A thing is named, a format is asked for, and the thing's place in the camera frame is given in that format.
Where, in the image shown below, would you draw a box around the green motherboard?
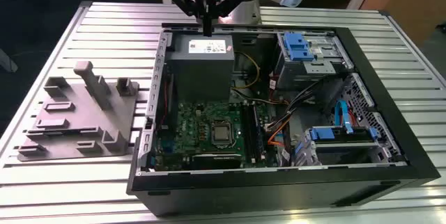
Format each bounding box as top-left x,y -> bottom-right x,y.
153,101 -> 290,170

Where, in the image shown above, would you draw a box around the silver CPU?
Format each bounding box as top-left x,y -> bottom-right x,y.
213,126 -> 233,142

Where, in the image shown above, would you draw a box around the grey power supply unit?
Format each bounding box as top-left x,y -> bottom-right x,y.
166,34 -> 235,103

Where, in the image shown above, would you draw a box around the grey parts rack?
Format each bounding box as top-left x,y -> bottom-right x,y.
14,61 -> 150,162

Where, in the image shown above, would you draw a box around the thin red wire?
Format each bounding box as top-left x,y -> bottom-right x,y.
161,77 -> 174,128

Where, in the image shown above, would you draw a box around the grey chair leg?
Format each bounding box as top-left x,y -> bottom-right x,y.
0,50 -> 19,73

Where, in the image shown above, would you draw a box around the black graphics card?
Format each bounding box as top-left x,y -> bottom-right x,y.
190,153 -> 242,170

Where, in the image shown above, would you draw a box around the black open PC case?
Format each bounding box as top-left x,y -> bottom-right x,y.
124,22 -> 442,218

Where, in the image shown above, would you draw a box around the metal disk bay cage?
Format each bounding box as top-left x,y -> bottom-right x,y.
291,126 -> 408,167

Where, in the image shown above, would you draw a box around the hard disk in blue carrier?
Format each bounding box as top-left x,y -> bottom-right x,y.
311,126 -> 380,144

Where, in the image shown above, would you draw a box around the yellow wire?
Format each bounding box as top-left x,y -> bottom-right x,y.
233,51 -> 262,89

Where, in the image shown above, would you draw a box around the black cable bundle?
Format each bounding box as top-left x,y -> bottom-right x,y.
266,75 -> 349,131

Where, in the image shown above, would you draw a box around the blue flat disk wire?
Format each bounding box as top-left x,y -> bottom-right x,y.
334,100 -> 354,134

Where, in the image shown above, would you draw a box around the blue drive bay latch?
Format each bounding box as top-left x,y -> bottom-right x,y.
283,32 -> 317,62

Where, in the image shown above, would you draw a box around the black CPU socket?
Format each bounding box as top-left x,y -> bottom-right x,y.
209,119 -> 238,149

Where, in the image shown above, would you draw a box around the orange wire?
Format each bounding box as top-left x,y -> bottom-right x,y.
267,127 -> 290,146

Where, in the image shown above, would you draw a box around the metal drive cage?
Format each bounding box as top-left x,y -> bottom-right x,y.
275,32 -> 351,91

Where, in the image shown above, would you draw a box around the black RAM slot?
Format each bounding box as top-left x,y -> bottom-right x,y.
243,101 -> 254,163

